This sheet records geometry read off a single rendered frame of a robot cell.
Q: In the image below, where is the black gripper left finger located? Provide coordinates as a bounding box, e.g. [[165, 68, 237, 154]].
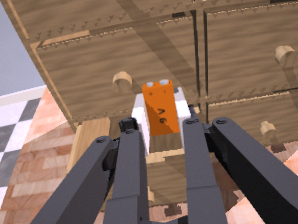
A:
[[30, 93, 150, 224]]

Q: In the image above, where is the light wooden chest of drawers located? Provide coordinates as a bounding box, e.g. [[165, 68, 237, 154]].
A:
[[0, 0, 298, 134]]

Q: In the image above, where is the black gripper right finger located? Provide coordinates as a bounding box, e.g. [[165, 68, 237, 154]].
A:
[[174, 87, 298, 224]]

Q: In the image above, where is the orange nine-volt battery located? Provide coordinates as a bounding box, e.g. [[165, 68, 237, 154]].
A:
[[142, 79, 180, 136]]

